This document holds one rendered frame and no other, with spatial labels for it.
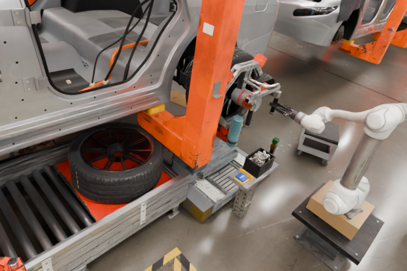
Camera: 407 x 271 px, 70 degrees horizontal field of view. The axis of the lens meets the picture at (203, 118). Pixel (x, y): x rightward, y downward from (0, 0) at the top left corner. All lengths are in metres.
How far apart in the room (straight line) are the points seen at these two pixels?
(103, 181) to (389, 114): 1.69
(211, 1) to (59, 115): 1.05
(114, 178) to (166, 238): 0.63
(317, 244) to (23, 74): 2.23
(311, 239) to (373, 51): 3.77
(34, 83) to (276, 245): 1.95
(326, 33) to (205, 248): 3.52
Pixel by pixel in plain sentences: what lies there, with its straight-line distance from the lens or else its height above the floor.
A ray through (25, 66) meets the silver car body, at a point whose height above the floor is 1.21.
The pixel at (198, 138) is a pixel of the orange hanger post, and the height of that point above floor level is 0.79.
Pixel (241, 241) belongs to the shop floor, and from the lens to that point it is 2.39.
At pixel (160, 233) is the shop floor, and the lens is 2.32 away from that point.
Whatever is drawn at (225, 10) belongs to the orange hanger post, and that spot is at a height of 1.58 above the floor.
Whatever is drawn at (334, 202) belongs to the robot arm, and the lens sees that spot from 2.03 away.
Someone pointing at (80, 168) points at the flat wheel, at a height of 0.50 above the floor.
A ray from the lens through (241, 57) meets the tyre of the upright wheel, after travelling 2.25.
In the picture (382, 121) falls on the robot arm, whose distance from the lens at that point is 1.77.
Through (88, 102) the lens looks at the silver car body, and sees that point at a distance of 1.90.
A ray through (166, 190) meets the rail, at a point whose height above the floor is 0.36.
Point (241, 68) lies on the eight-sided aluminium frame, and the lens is 2.15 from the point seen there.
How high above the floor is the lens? 1.89
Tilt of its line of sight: 32 degrees down
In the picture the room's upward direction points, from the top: 10 degrees clockwise
